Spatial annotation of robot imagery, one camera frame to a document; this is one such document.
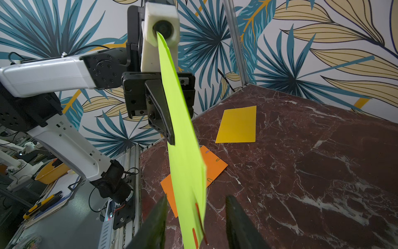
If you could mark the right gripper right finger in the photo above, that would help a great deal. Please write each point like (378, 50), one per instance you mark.
(241, 232)

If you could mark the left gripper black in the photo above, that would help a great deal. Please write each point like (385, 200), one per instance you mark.
(144, 92)

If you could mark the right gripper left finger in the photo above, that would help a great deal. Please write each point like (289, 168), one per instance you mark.
(151, 235)

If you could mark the green paper sheet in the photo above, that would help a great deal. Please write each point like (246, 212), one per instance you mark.
(188, 170)

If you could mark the orange paper sheet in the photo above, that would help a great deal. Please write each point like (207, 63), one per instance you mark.
(215, 166)

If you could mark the yellow paper sheet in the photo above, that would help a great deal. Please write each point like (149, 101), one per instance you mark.
(238, 126)

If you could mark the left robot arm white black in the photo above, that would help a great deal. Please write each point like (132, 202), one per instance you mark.
(29, 104)

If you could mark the red paperclip lower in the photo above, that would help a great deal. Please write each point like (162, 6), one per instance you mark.
(195, 239)

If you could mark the red paperclip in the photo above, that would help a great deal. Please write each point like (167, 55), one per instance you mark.
(201, 224)
(195, 239)

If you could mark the red paperclip upper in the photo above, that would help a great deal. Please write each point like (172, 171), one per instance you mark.
(201, 224)

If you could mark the aluminium front rail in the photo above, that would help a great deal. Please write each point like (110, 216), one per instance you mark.
(122, 216)

